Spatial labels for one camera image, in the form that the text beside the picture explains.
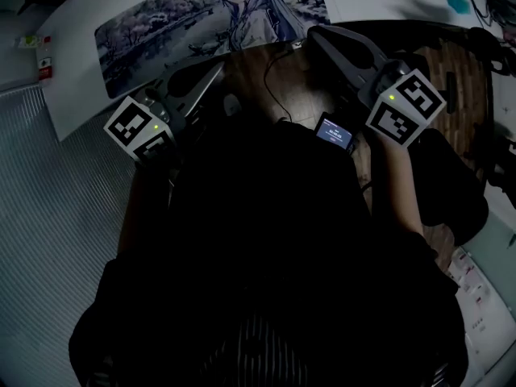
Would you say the black office chair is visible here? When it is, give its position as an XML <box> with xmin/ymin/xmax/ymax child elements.
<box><xmin>414</xmin><ymin>20</ymin><xmax>516</xmax><ymax>248</ymax></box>

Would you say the person's black shirt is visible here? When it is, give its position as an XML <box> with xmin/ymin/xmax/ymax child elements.
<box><xmin>67</xmin><ymin>113</ymin><xmax>469</xmax><ymax>387</ymax></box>

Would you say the green-white packet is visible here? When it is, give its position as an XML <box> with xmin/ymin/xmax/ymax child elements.
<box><xmin>15</xmin><ymin>34</ymin><xmax>52</xmax><ymax>51</ymax></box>

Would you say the small black screen device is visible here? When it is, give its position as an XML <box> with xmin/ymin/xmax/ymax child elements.
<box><xmin>314</xmin><ymin>111</ymin><xmax>356</xmax><ymax>152</ymax></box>

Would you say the grey ribbed panel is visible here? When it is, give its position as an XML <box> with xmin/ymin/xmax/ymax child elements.
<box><xmin>0</xmin><ymin>82</ymin><xmax>140</xmax><ymax>387</ymax></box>

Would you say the white printed sheet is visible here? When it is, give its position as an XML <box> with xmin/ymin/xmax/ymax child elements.
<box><xmin>445</xmin><ymin>247</ymin><xmax>516</xmax><ymax>379</ymax></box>

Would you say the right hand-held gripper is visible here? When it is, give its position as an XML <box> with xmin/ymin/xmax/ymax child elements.
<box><xmin>306</xmin><ymin>23</ymin><xmax>448</xmax><ymax>149</ymax></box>

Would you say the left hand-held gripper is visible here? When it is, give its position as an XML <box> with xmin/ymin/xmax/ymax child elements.
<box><xmin>102</xmin><ymin>60</ymin><xmax>227</xmax><ymax>169</ymax></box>

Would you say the teal blob object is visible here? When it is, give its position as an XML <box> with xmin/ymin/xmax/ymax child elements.
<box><xmin>444</xmin><ymin>0</ymin><xmax>473</xmax><ymax>16</ymax></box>

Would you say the anime print desk mat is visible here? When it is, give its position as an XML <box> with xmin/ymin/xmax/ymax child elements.
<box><xmin>94</xmin><ymin>0</ymin><xmax>332</xmax><ymax>101</ymax></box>

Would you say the person's left forearm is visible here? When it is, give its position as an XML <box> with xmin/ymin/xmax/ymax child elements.
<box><xmin>115</xmin><ymin>162</ymin><xmax>173</xmax><ymax>256</ymax></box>

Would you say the thin black cable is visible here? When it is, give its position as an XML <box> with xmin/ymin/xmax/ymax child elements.
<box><xmin>263</xmin><ymin>45</ymin><xmax>308</xmax><ymax>125</ymax></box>

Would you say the person's right forearm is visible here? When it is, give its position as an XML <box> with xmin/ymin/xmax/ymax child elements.
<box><xmin>377</xmin><ymin>134</ymin><xmax>425</xmax><ymax>238</ymax></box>

